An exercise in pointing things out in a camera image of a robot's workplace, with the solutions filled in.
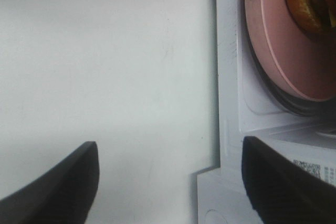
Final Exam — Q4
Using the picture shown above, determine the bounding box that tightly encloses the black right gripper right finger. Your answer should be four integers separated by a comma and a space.
241, 136, 335, 223

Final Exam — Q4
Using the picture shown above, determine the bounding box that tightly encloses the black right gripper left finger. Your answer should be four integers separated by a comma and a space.
1, 141, 100, 223

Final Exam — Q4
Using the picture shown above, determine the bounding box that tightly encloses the round white door button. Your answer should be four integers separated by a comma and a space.
204, 209, 227, 224

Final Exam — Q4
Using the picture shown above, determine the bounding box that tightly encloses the pink round plate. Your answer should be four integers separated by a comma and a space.
244, 0, 336, 102

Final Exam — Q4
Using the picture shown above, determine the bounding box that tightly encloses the white microwave oven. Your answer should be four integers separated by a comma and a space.
197, 0, 335, 223

